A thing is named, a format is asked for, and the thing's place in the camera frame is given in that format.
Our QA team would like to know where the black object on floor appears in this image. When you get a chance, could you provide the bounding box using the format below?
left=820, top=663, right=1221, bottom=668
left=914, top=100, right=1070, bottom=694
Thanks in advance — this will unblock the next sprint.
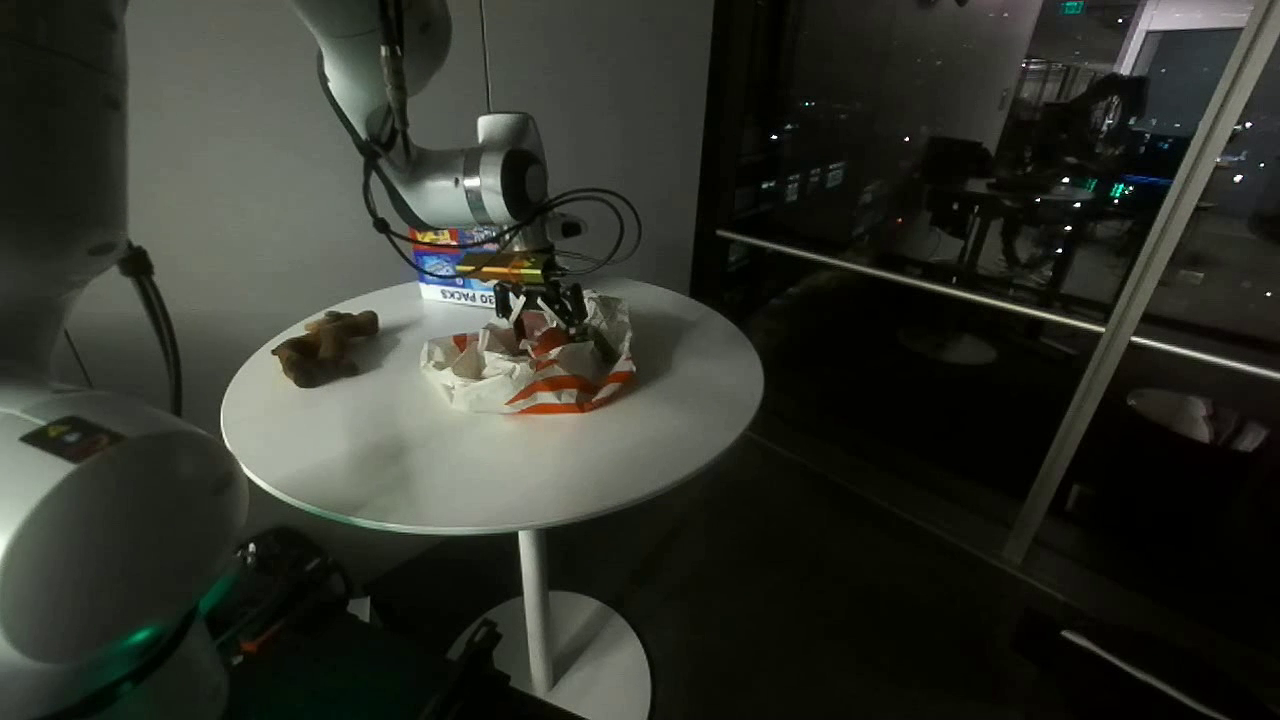
left=208, top=526, right=368, bottom=673

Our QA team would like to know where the white slanted window frame beam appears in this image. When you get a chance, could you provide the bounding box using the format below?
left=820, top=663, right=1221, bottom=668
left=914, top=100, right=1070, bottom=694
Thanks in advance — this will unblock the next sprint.
left=998, top=0, right=1280, bottom=568

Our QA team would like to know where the white orange plastic bag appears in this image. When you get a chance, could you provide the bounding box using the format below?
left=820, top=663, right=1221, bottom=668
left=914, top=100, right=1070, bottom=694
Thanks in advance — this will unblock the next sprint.
left=419, top=289, right=645, bottom=420

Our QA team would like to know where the brown plush toy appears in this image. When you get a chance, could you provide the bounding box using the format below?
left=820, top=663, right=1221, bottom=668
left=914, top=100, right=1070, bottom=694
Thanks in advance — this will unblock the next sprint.
left=267, top=306, right=383, bottom=392

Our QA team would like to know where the white table pedestal base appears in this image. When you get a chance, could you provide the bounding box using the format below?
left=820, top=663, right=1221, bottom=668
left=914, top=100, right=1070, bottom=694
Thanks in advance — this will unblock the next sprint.
left=451, top=526, right=656, bottom=720

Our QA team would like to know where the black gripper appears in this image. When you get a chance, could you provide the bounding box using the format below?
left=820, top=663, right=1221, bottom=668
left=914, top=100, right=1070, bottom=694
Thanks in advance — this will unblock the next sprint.
left=490, top=253, right=593, bottom=338

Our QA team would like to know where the blue snack pack box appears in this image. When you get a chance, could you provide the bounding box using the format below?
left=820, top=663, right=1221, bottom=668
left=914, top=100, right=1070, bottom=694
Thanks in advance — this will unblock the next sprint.
left=406, top=226, right=538, bottom=319

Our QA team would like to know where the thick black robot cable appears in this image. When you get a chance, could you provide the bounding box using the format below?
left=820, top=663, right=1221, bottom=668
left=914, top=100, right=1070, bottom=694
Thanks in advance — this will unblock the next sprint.
left=110, top=241, right=186, bottom=420

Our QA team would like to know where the black looped gripper cable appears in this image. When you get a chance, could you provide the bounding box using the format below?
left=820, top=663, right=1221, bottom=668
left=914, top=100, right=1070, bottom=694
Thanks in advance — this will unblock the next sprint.
left=529, top=183, right=647, bottom=289

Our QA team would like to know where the white horizontal window rail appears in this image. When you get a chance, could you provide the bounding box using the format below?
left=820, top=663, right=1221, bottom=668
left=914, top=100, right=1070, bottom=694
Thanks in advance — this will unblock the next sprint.
left=716, top=226, right=1280, bottom=389

